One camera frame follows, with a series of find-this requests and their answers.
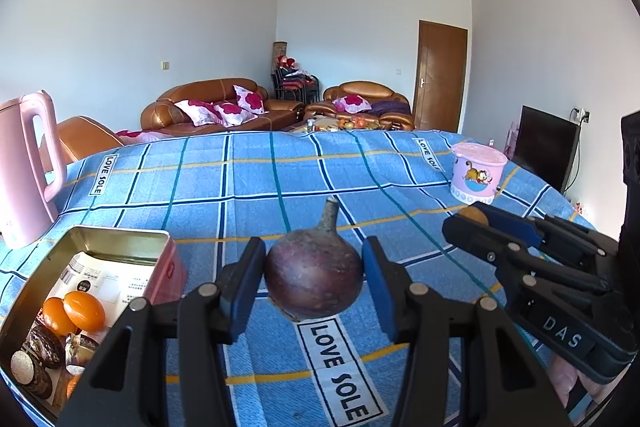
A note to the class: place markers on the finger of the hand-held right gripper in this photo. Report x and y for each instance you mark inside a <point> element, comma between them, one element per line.
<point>510,224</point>
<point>480,239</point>

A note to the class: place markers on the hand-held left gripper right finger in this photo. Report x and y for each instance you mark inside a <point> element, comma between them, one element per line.
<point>385,292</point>

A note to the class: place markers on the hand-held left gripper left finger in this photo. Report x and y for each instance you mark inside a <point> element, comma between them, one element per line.
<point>245,292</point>

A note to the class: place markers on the large purple round fruit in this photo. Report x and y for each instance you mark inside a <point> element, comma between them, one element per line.
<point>312,277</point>

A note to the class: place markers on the pink tin box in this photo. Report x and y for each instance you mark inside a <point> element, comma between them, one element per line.
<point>167,267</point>

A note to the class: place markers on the dark chocolate pastry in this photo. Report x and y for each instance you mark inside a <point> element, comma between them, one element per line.
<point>45,346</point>

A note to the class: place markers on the chocolate cream cake roll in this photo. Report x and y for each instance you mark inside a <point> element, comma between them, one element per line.
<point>27,372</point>

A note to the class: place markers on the pink cartoon print cup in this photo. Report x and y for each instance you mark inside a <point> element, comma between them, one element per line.
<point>475,177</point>

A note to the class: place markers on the black television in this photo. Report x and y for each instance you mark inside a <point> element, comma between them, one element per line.
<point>545,147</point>

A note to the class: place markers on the blue plaid tablecloth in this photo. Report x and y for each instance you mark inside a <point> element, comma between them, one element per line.
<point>250,187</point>

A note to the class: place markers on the printed paper leaflet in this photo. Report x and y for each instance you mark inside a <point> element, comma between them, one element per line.
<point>115,282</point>

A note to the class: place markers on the purple blanket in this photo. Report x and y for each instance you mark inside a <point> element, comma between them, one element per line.
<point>392,108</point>

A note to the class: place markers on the brown wooden door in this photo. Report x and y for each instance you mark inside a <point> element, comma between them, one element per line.
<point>440,77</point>

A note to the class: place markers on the coffee table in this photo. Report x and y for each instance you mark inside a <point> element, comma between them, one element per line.
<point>335,125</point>

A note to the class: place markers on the white and red floral cushion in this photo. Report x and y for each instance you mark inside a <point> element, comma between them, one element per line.
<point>352,103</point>
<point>235,114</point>
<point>250,99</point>
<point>197,112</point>

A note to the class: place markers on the brown leather armchair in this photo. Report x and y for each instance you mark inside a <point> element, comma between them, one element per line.
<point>370,89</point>

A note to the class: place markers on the brown leather sofa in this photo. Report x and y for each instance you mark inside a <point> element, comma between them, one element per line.
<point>200,89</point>

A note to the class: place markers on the stacked dark chairs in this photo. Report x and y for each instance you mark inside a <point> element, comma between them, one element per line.
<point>295,87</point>

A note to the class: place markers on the brown leather chair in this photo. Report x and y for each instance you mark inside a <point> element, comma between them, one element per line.
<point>85,142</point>

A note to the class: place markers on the tall woven basket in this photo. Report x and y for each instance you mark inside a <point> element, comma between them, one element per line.
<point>279,52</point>

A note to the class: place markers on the pink electric kettle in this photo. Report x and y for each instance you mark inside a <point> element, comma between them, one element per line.
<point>22,167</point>

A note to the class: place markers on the wall socket with plug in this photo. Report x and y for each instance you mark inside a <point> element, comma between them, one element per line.
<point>581,114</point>

